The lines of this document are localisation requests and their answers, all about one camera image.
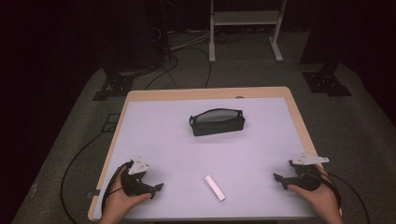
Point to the black stand base plate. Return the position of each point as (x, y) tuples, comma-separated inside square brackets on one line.
[(326, 83), (113, 87)]

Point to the white eraser stick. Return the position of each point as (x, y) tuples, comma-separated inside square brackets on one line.
[(214, 188)]

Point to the person's right hand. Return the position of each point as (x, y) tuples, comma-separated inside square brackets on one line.
[(320, 199)]

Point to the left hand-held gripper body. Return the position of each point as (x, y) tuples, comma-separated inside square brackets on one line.
[(134, 179)]

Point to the black pencil case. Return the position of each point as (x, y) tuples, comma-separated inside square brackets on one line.
[(216, 122)]

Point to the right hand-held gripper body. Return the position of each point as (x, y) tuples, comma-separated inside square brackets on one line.
[(306, 174)]

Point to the white table mat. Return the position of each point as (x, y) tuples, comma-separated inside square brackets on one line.
[(205, 158)]

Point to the white metal desk frame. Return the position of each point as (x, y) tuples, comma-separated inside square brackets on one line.
[(246, 28)]

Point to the person's left hand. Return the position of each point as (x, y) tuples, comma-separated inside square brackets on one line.
[(120, 202)]

